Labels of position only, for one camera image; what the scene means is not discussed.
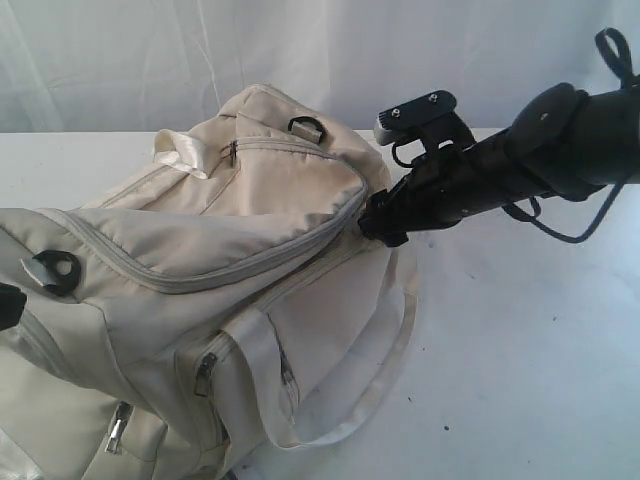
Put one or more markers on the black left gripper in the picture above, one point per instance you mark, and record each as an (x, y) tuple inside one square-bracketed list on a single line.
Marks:
[(12, 304)]

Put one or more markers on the cream fabric duffel bag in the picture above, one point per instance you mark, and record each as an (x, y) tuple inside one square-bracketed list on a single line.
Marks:
[(222, 298)]

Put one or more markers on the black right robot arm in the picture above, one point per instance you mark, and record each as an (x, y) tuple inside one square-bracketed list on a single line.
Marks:
[(565, 143)]

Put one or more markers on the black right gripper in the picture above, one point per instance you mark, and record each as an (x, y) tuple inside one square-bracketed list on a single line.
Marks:
[(438, 191)]

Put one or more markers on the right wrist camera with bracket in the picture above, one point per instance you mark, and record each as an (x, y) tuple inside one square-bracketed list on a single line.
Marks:
[(431, 117)]

